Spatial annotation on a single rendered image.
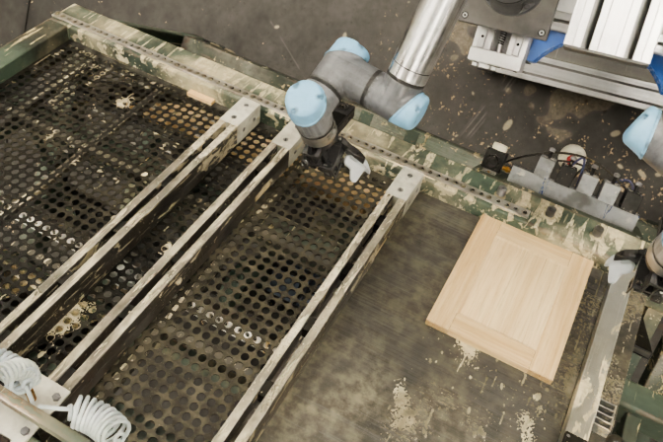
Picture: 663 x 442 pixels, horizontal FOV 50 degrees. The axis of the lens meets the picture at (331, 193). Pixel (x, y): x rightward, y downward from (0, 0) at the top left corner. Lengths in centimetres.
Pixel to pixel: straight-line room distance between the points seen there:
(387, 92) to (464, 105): 159
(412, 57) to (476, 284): 73
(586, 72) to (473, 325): 118
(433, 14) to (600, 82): 142
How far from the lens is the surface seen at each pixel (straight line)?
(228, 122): 205
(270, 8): 315
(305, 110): 128
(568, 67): 262
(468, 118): 287
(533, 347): 176
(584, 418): 168
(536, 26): 182
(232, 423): 148
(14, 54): 242
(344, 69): 133
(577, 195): 212
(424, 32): 127
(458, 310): 175
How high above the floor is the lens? 284
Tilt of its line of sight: 69 degrees down
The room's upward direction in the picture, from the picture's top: 108 degrees counter-clockwise
